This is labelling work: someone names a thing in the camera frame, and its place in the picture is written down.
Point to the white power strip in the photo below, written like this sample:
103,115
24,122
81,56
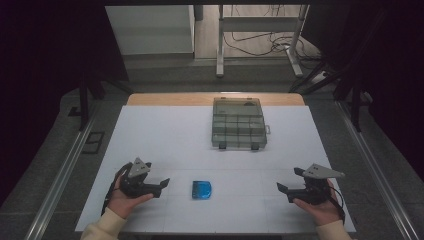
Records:
319,77

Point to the metal floor rail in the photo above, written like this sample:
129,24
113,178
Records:
376,173
60,180

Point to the black floor frame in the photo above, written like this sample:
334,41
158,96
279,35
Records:
93,142

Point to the white desk frame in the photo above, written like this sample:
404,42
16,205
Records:
256,24

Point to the black metal stand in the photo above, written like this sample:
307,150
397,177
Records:
84,100
356,100

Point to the person's left hand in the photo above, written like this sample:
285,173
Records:
125,203

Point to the person's right hand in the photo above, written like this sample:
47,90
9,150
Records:
321,211

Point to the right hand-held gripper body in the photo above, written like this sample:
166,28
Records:
315,190

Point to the white cabinet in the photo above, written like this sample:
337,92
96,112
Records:
150,30

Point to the grey clear organizer box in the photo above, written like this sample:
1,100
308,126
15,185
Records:
238,123

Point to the small blue plastic case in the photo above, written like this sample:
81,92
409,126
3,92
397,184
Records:
201,190

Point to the dark curtain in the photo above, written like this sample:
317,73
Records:
386,66
50,50

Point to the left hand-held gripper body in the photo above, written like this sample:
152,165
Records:
133,186

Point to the white table mat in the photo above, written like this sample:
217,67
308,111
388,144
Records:
173,140

